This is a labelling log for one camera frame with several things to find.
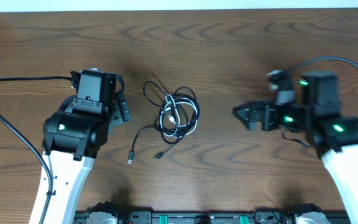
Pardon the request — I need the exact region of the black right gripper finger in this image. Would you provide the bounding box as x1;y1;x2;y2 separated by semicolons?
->
233;107;263;131
233;101;271;112

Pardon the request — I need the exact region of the black USB cable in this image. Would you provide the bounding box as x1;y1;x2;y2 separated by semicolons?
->
127;81;200;165

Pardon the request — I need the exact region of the white USB cable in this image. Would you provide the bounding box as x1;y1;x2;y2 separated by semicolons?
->
159;94;198;139

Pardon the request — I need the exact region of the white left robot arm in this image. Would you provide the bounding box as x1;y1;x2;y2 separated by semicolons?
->
29;70;131;223

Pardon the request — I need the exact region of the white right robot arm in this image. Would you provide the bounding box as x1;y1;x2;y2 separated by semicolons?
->
233;71;358;223

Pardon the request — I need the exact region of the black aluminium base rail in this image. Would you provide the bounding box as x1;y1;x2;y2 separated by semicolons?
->
73;201;351;224

